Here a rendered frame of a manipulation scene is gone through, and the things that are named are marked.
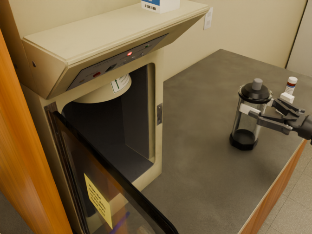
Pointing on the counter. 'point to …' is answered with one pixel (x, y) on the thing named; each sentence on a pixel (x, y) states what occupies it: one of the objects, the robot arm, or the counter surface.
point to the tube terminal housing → (48, 150)
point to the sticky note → (99, 201)
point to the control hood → (101, 41)
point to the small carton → (160, 5)
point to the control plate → (104, 65)
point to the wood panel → (25, 159)
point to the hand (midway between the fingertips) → (253, 103)
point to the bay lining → (116, 117)
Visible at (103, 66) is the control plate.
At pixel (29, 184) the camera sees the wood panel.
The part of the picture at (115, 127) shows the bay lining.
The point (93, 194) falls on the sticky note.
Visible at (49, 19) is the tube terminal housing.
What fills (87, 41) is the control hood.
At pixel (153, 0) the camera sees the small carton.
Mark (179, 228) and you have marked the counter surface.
